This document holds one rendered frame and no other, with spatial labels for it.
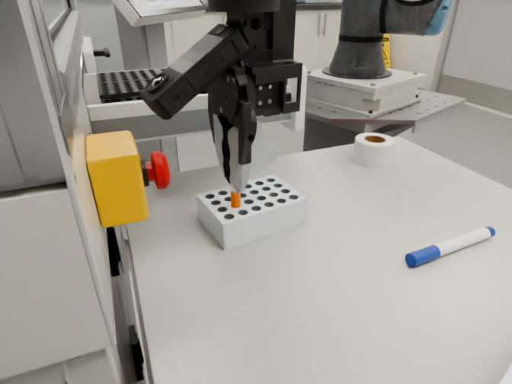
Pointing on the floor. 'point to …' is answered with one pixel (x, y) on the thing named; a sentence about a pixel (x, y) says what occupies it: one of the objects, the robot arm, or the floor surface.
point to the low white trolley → (331, 278)
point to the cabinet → (88, 372)
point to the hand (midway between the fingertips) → (231, 181)
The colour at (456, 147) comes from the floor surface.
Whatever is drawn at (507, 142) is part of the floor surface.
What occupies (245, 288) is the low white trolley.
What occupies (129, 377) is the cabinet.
